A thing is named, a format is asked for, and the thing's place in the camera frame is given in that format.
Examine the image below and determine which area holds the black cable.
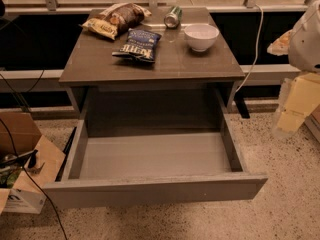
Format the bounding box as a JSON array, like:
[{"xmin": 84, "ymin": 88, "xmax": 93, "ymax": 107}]
[{"xmin": 0, "ymin": 117, "xmax": 69, "ymax": 240}]

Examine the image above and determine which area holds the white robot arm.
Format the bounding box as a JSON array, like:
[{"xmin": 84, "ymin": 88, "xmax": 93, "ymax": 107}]
[{"xmin": 267, "ymin": 0, "xmax": 320, "ymax": 73}]

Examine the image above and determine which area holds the brown and yellow chip bag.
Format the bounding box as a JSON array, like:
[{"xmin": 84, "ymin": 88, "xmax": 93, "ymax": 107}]
[{"xmin": 81, "ymin": 3, "xmax": 152, "ymax": 40}]

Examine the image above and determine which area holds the cardboard box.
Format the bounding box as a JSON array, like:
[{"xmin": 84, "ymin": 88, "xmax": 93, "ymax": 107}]
[{"xmin": 0, "ymin": 112, "xmax": 65, "ymax": 214}]

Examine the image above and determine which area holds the yellow foam block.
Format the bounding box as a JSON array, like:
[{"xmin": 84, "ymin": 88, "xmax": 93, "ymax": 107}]
[{"xmin": 272, "ymin": 73, "xmax": 320, "ymax": 139}]

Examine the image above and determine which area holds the blue chip bag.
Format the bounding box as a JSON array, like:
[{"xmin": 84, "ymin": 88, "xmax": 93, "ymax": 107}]
[{"xmin": 112, "ymin": 28, "xmax": 161, "ymax": 63}]

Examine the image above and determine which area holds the grey cabinet with tabletop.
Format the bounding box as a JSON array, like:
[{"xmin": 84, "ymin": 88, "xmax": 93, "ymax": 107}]
[{"xmin": 59, "ymin": 7, "xmax": 244, "ymax": 109}]

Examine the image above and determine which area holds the white bowl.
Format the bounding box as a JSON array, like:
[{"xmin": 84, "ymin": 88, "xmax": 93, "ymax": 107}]
[{"xmin": 184, "ymin": 24, "xmax": 220, "ymax": 52}]

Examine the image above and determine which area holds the white cable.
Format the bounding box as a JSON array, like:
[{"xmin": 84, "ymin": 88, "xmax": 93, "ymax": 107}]
[{"xmin": 234, "ymin": 4, "xmax": 265, "ymax": 94}]

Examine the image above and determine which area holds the green soda can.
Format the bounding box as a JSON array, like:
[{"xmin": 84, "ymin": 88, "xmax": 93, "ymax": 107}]
[{"xmin": 164, "ymin": 6, "xmax": 182, "ymax": 28}]

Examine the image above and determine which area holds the open grey top drawer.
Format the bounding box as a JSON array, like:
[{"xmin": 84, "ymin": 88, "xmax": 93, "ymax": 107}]
[{"xmin": 44, "ymin": 88, "xmax": 267, "ymax": 208}]

